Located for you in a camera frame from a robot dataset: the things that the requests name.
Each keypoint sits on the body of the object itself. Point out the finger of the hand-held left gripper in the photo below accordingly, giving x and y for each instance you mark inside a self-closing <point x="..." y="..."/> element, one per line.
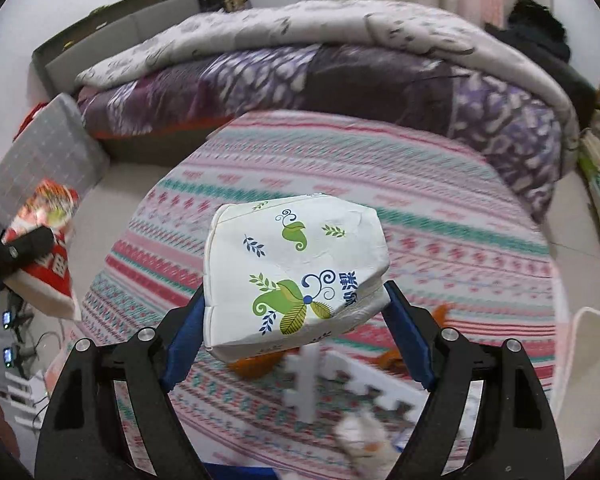
<point x="27" y="246"/>

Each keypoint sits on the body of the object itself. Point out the white wrapper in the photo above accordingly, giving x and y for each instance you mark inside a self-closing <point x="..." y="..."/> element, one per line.
<point x="365" y="442"/>

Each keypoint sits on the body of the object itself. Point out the white leaf-print tissue pack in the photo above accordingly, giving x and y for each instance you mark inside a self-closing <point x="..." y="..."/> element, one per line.
<point x="290" y="270"/>

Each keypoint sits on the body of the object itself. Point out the pink checked floor mat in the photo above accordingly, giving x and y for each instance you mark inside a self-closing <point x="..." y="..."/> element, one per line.
<point x="52" y="377"/>

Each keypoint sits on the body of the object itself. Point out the black chair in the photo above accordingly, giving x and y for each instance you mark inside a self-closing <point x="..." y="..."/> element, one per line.
<point x="575" y="85"/>

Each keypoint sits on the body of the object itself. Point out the white foam puzzle piece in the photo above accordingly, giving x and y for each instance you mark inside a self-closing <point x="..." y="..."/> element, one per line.
<point x="310" y="380"/>

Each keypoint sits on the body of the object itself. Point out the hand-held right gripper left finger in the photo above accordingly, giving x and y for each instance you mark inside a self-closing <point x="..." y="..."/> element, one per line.
<point x="189" y="332"/>

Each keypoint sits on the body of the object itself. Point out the pink teal striped cloth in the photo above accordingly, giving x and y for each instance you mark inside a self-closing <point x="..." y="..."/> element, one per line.
<point x="430" y="260"/>

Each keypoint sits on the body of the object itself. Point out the grey checked cushion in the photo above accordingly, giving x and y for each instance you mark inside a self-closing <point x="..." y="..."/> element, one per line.
<point x="45" y="150"/>

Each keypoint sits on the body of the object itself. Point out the purple patterned blanket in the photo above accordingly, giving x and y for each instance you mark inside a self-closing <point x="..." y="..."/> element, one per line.
<point x="260" y="80"/>

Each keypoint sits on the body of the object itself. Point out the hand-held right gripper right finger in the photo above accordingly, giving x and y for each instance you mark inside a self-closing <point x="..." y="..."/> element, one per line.
<point x="411" y="342"/>

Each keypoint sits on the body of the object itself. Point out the red cloth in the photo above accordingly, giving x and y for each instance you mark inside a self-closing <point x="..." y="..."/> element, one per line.
<point x="30" y="117"/>

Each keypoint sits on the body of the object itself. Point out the grey upholstered bed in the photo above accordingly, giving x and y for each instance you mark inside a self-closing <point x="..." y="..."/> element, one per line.
<point x="130" y="20"/>

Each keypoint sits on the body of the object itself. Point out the red snack packet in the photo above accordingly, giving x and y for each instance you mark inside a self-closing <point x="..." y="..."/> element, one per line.
<point x="57" y="266"/>

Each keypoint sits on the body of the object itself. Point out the small charger with lit screen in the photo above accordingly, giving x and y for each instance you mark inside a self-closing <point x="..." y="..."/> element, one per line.
<point x="9" y="356"/>
<point x="7" y="318"/>

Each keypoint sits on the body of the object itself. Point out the white plastic bin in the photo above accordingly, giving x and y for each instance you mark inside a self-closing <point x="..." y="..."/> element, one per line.
<point x="587" y="360"/>

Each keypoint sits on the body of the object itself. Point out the pale grey printed quilt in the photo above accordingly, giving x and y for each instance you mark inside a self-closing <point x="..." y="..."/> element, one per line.
<point x="330" y="25"/>

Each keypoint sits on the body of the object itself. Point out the black clothes pile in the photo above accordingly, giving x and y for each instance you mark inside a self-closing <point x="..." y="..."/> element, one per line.
<point x="537" y="25"/>

